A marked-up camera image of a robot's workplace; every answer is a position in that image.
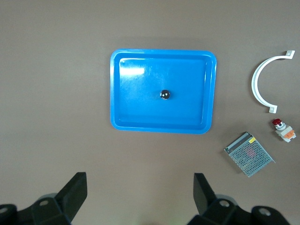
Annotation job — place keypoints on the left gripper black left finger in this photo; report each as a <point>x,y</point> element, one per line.
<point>70,194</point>

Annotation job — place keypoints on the red push button switch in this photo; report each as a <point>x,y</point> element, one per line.
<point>284,132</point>

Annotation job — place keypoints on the blue plastic tray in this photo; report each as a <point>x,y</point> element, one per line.
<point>140,112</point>

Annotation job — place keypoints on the metal mesh power supply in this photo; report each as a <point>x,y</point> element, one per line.
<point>250,155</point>

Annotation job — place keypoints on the large white curved clamp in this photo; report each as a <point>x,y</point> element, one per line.
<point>255,82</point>

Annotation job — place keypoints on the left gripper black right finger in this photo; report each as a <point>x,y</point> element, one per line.
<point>206,201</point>

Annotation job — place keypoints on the small black cylindrical capacitor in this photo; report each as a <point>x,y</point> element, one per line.
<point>165,94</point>

